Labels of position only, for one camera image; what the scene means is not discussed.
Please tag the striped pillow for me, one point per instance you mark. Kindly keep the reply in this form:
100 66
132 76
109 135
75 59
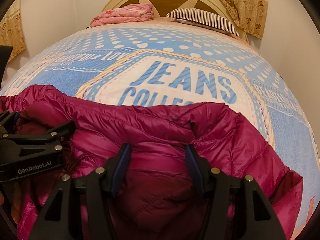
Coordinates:
200 17

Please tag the bed with pink blue cover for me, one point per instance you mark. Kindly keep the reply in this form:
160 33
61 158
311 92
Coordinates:
187 55

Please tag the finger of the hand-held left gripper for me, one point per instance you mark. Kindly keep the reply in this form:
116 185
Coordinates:
7 120
50 132

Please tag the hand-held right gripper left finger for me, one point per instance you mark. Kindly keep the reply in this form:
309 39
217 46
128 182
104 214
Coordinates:
122 165

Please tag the wide golden floral curtain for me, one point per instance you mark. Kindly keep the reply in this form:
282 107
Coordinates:
12 30

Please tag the magenta puffer jacket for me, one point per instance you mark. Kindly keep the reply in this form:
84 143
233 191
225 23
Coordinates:
155 130

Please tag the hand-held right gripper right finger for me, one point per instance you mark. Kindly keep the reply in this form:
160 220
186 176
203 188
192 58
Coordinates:
193 165

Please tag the black flat object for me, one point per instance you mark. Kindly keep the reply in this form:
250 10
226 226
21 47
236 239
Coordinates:
5 57

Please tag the folded pink floral quilt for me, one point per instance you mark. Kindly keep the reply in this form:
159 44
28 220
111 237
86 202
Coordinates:
120 15

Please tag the golden floral curtain panel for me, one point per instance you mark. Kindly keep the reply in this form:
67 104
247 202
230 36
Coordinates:
245 2

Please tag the person's left hand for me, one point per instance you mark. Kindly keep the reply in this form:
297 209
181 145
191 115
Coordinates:
13 205

